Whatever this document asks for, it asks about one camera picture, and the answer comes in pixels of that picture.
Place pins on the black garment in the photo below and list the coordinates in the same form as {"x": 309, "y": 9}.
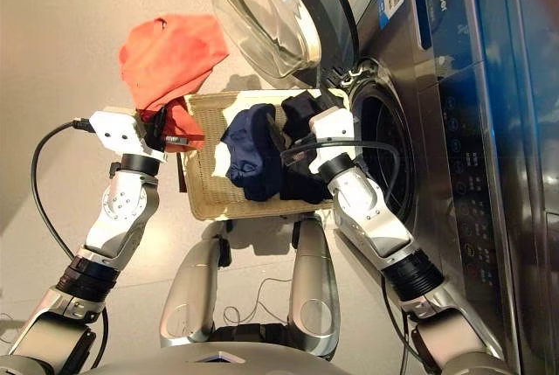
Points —
{"x": 301, "y": 110}

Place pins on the black robot pelvis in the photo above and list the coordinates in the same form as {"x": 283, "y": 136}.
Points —
{"x": 249, "y": 331}

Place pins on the grey robot torso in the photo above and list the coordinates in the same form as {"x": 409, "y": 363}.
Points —
{"x": 218, "y": 362}

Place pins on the orange garment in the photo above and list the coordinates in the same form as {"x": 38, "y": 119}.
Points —
{"x": 170, "y": 60}

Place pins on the round glass washing machine door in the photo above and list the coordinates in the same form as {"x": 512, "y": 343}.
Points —
{"x": 279, "y": 12}

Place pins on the grey washing machine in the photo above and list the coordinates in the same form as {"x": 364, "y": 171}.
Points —
{"x": 471, "y": 152}

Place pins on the navy blue garment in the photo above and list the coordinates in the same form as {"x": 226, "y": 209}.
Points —
{"x": 251, "y": 161}

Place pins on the silver robot leg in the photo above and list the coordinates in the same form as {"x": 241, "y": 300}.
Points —
{"x": 314, "y": 287}
{"x": 196, "y": 287}

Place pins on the pale woven basket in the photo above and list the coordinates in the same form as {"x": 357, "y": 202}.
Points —
{"x": 209, "y": 165}

